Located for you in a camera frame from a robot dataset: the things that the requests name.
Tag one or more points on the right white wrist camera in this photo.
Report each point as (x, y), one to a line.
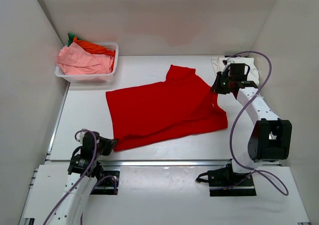
(226, 63)

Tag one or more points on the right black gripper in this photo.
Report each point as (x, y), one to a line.
(216, 87)

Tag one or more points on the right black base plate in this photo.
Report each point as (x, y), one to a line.
(224, 182)

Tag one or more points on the pink t shirt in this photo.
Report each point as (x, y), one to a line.
(74, 60)

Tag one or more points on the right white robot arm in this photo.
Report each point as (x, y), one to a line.
(271, 136)

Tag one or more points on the orange t shirt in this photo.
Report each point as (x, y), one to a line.
(96, 49)

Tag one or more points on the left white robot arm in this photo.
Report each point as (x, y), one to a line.
(58, 195)

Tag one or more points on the red t shirt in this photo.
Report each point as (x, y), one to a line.
(181, 105)

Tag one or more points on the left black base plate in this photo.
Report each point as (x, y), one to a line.
(108, 182)

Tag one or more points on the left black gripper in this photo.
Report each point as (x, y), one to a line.
(110, 144)

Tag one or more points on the white plastic basket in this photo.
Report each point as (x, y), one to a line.
(93, 77)

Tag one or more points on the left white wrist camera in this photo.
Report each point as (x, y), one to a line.
(79, 136)

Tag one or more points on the green cloth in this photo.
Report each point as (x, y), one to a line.
(70, 37)

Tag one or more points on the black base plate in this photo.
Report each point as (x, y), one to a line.
(108, 182)
(224, 182)

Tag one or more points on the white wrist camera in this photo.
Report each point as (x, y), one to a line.
(79, 136)
(226, 63)

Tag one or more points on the aluminium rail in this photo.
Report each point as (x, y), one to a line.
(166, 163)

